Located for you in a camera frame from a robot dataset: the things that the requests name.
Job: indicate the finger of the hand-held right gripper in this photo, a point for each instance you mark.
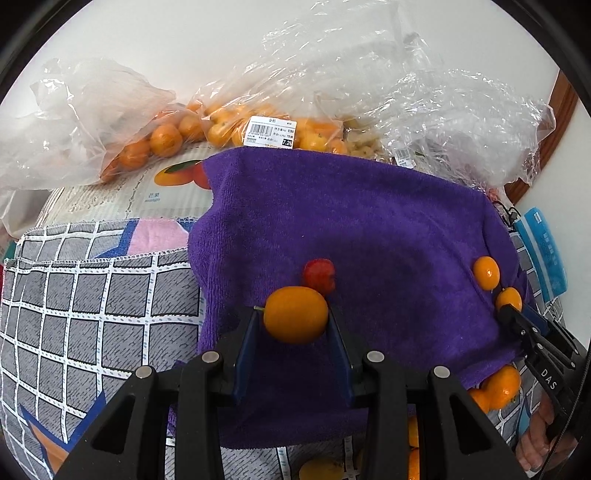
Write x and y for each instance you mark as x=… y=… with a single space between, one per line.
x=538 y=319
x=512 y=321

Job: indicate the purple towel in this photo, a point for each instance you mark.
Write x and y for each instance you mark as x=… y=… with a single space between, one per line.
x=369 y=221

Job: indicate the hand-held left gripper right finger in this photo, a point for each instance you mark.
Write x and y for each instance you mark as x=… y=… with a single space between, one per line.
x=339 y=355

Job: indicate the large stemmed tangerine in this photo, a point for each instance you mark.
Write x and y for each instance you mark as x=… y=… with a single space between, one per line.
x=503 y=385

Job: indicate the crumpled clear plastic bag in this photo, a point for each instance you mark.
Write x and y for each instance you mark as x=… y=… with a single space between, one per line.
x=369 y=69

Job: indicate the grey checked star blanket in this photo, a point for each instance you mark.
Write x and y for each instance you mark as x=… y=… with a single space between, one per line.
x=115 y=332

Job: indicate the clear bag of red fruit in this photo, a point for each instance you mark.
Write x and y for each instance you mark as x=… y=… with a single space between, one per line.
x=485 y=120

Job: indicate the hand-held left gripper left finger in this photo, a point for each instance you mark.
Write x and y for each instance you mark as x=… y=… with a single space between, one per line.
x=244 y=355

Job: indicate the small red fruit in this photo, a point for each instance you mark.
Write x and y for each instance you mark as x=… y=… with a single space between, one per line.
x=319 y=276

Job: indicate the labelled clear bag of tangerines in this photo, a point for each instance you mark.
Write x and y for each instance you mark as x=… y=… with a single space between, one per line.
x=277 y=127

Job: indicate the person's right hand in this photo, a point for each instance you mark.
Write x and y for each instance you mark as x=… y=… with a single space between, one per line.
x=531 y=445

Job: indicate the mango print carton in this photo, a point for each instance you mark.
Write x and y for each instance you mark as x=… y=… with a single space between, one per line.
x=161 y=184

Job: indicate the brown wooden door frame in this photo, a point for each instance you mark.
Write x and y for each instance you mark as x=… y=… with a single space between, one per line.
x=545 y=138

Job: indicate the blue tissue pack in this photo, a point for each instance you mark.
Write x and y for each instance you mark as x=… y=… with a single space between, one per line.
x=545 y=258

